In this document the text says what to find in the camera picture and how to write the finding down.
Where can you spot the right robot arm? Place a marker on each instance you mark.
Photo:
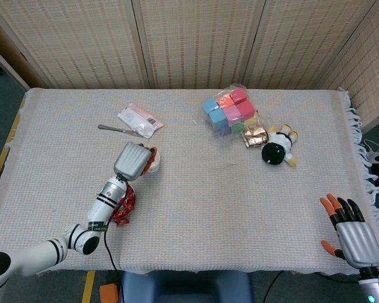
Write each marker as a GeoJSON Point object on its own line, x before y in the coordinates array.
{"type": "Point", "coordinates": [371, 290]}

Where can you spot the round metal plate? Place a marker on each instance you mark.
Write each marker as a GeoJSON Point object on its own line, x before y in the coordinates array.
{"type": "Point", "coordinates": [134, 198]}

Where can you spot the orange foam block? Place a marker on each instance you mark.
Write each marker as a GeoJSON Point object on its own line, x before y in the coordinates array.
{"type": "Point", "coordinates": [225, 101]}

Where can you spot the green foam block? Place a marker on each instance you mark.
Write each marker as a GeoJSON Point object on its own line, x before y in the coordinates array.
{"type": "Point", "coordinates": [237, 127]}

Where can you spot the orange box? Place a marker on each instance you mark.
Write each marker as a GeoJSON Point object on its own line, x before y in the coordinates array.
{"type": "Point", "coordinates": [109, 293]}

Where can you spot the black headed plush doll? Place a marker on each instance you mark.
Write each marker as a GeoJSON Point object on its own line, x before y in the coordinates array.
{"type": "Point", "coordinates": [273, 153]}

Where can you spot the white pink tissue packet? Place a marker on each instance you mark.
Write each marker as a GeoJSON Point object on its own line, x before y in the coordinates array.
{"type": "Point", "coordinates": [137, 121]}

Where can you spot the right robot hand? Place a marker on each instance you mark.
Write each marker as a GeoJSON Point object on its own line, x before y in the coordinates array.
{"type": "Point", "coordinates": [360, 243]}

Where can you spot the red foam block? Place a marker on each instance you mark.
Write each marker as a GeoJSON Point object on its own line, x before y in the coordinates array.
{"type": "Point", "coordinates": [239, 94]}
{"type": "Point", "coordinates": [246, 109]}

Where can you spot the blue chair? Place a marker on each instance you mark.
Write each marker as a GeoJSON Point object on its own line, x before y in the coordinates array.
{"type": "Point", "coordinates": [186, 287]}

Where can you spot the beige waffle tablecloth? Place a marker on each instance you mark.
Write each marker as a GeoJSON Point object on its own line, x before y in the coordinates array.
{"type": "Point", "coordinates": [208, 205]}

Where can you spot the clear plastic bag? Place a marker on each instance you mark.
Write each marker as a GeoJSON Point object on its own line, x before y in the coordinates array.
{"type": "Point", "coordinates": [204, 117]}

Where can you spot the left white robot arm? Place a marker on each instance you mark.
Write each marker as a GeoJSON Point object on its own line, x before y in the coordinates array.
{"type": "Point", "coordinates": [109, 192]}

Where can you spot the yellow foam block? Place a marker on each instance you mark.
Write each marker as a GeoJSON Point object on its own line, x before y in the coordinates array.
{"type": "Point", "coordinates": [252, 120]}

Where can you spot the white paper cup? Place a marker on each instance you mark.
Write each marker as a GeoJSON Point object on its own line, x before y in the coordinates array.
{"type": "Point", "coordinates": [155, 165]}

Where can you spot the gold foil packet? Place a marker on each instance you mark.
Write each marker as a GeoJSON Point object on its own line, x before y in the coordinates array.
{"type": "Point", "coordinates": [255, 137]}

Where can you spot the light blue foam block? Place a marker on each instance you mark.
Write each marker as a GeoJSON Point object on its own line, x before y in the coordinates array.
{"type": "Point", "coordinates": [218, 118]}
{"type": "Point", "coordinates": [210, 105]}

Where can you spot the metal butter knife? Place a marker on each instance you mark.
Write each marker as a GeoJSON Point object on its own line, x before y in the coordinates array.
{"type": "Point", "coordinates": [113, 128]}

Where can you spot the pink foam block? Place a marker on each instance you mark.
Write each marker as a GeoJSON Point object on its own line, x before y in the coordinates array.
{"type": "Point", "coordinates": [233, 114]}

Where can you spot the woven folding screen panel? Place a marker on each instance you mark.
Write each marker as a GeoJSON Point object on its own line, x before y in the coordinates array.
{"type": "Point", "coordinates": [199, 41]}
{"type": "Point", "coordinates": [3, 53]}
{"type": "Point", "coordinates": [303, 41]}
{"type": "Point", "coordinates": [366, 69]}
{"type": "Point", "coordinates": [82, 41]}

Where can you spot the purple foam block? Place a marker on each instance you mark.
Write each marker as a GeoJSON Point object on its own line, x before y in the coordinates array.
{"type": "Point", "coordinates": [223, 131]}

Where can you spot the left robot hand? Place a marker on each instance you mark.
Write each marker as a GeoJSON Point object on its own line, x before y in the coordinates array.
{"type": "Point", "coordinates": [131, 161]}

